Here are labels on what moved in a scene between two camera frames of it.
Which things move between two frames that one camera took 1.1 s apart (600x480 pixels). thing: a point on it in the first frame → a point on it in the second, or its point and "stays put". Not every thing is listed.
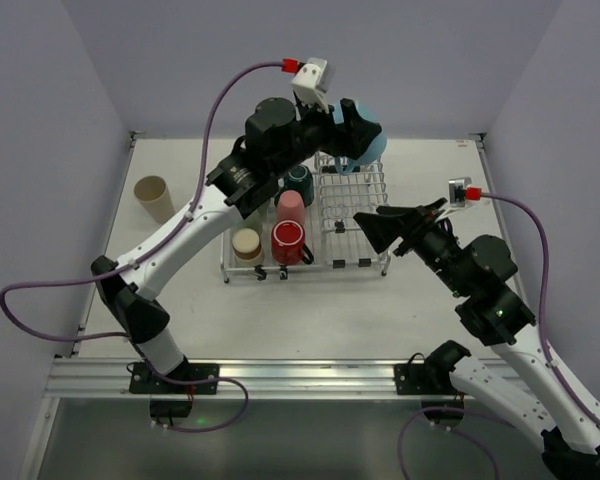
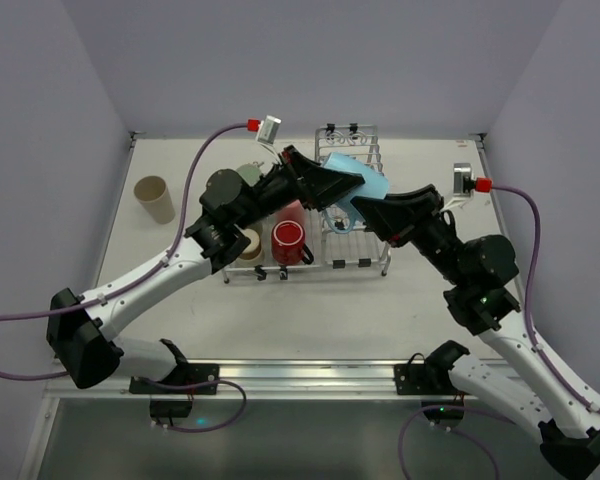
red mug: x=288 y=243 stays put
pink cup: x=290 y=206 stays put
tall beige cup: x=153 y=194 stays put
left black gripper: x=328 y=132 → x=297 y=178
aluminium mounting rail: x=85 y=378 stays put
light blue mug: x=376 y=149 → x=341 y=217
